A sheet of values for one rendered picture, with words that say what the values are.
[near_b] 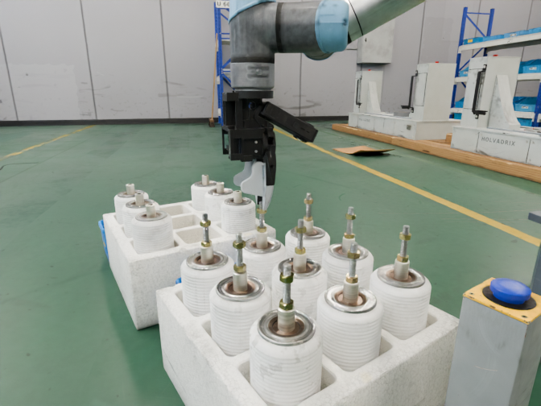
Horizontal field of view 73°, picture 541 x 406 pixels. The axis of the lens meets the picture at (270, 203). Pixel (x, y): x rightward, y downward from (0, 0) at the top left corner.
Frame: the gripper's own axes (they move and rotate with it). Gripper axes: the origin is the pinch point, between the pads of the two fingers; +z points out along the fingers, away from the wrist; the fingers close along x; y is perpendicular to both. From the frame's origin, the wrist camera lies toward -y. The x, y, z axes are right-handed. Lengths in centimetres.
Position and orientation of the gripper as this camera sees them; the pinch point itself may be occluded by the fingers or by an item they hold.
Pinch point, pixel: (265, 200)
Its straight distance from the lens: 69.9
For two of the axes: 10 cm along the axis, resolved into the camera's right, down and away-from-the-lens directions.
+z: 0.0, 9.6, 2.9
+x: 3.2, 2.8, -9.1
